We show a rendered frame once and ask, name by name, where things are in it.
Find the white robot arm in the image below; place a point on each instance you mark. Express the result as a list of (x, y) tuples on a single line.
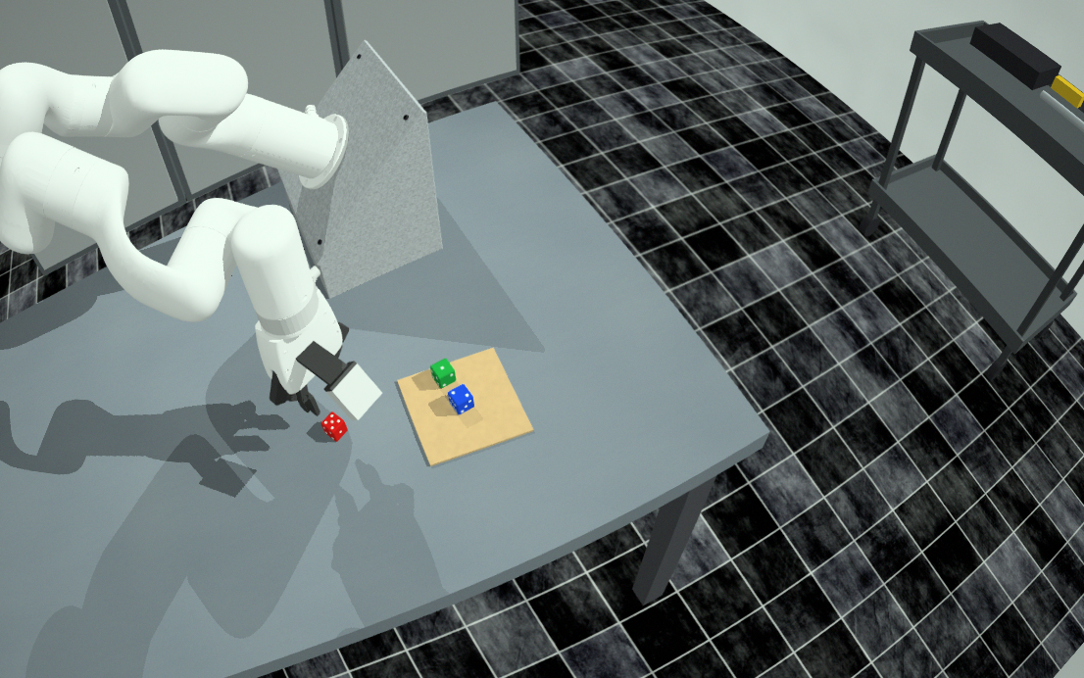
[(43, 180)]

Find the red die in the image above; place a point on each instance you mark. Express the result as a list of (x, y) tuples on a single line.
[(334, 426)]

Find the blue die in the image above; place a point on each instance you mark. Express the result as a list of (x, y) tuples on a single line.
[(461, 399)]

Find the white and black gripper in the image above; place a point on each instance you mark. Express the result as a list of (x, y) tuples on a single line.
[(287, 373)]

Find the green die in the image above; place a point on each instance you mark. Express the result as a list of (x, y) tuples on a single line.
[(443, 373)]

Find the tan flat mat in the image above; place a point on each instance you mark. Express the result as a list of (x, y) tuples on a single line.
[(497, 415)]

